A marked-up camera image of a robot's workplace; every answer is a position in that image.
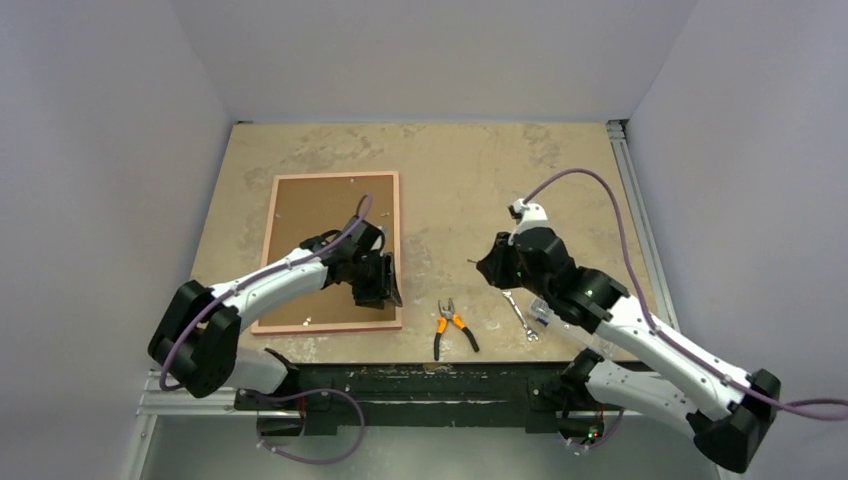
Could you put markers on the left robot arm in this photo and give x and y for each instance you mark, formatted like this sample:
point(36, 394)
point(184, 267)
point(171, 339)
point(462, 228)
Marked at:
point(196, 343)

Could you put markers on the pink picture frame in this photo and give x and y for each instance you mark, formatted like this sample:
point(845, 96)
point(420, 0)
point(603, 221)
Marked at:
point(305, 205)

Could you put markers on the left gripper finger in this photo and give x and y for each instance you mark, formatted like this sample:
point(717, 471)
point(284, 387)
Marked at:
point(369, 296)
point(390, 291)

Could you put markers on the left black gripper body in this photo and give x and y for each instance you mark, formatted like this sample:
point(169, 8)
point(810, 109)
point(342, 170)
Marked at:
point(371, 269)

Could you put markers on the silver wrench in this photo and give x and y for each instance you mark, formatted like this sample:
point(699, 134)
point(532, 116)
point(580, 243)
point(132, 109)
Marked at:
point(530, 333)

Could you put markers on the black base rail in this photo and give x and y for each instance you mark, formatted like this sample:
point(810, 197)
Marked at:
point(546, 397)

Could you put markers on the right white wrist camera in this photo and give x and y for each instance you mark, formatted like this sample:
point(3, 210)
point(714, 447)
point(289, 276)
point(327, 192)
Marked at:
point(527, 215)

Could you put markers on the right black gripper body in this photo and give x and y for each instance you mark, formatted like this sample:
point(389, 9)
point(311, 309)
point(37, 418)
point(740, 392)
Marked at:
point(500, 258)

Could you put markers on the clear screw organizer box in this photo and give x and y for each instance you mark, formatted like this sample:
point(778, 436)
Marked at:
point(550, 322)

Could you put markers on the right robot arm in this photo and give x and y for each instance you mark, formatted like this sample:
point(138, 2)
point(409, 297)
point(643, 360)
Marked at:
point(726, 410)

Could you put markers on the aluminium frame rail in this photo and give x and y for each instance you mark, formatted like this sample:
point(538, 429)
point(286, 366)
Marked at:
point(656, 273)

